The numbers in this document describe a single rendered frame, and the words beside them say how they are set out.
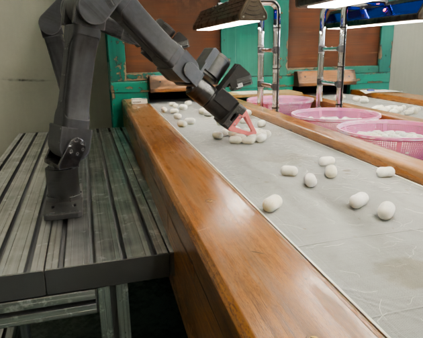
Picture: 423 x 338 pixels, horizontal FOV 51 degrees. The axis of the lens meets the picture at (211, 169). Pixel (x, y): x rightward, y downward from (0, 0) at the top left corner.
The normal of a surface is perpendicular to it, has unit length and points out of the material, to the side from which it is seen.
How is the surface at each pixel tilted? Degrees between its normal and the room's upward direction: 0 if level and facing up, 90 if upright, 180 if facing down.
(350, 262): 0
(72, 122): 89
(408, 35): 89
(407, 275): 0
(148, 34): 92
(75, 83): 89
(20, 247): 0
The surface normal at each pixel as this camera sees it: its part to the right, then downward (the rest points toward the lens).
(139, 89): 0.24, 0.25
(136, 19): 0.64, 0.28
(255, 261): -0.02, -0.96
